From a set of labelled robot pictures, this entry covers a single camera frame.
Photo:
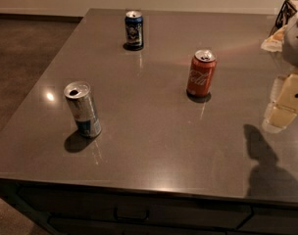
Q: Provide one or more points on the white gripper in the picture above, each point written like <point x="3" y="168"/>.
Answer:
<point x="296" y="42"/>

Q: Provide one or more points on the red coke can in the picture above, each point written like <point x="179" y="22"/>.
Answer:
<point x="201" y="72"/>

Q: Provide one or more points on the blue soda can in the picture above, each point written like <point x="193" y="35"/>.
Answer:
<point x="134" y="30"/>

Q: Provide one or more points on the silver redbull can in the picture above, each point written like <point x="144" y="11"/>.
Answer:
<point x="81" y="103"/>

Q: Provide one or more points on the snack bag in basket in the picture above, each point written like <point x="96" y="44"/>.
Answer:
<point x="275" y="41"/>

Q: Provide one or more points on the black wire basket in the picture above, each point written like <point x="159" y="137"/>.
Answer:
<point x="288" y="9"/>

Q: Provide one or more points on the black drawer handle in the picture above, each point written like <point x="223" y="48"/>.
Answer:
<point x="131" y="214"/>

